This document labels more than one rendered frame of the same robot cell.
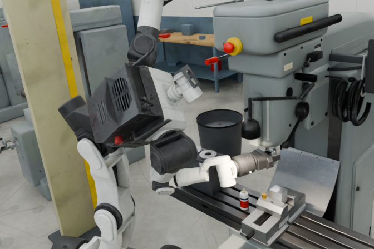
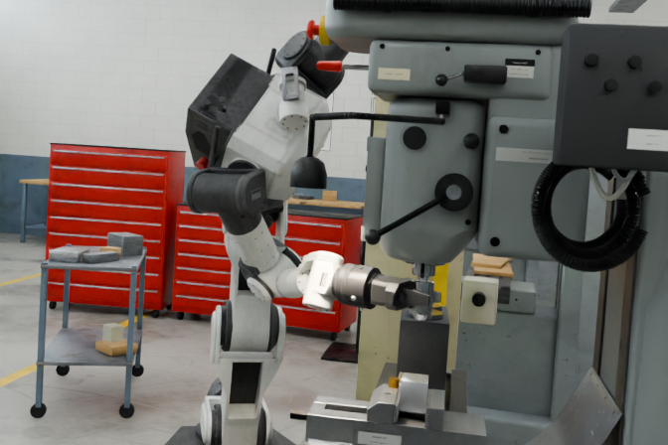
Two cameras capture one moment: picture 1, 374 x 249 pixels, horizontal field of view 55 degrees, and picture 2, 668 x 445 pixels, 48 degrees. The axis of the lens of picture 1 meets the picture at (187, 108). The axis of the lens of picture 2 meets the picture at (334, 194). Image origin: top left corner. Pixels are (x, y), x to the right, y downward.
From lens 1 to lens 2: 1.57 m
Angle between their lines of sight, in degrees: 55
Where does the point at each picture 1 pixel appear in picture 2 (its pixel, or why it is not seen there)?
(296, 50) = (426, 50)
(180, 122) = (265, 157)
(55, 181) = (367, 365)
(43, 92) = not seen: hidden behind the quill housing
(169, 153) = (205, 178)
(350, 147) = (655, 382)
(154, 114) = (218, 121)
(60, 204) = not seen: hidden behind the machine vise
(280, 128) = (390, 209)
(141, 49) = (286, 52)
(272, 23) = not seen: outside the picture
